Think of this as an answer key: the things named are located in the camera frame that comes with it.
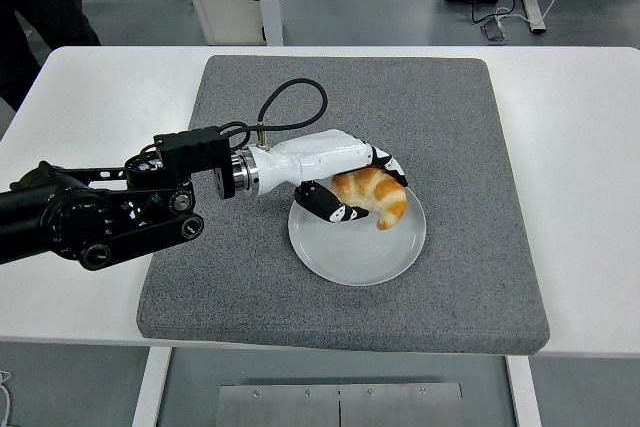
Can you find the white table leg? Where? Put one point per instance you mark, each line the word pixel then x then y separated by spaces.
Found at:
pixel 150 392
pixel 525 397

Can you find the grey round plate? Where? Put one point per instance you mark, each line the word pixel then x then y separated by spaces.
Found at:
pixel 350 257

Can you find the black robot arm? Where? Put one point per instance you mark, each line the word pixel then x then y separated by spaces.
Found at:
pixel 75 217

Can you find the golden croissant bread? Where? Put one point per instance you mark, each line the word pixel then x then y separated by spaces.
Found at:
pixel 385 197

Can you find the grey felt mat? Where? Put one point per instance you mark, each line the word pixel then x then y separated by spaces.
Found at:
pixel 350 97

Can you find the clear plastic holder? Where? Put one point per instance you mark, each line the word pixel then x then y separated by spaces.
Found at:
pixel 494 31

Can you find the white and black hand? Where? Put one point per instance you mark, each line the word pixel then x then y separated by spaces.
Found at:
pixel 320 154

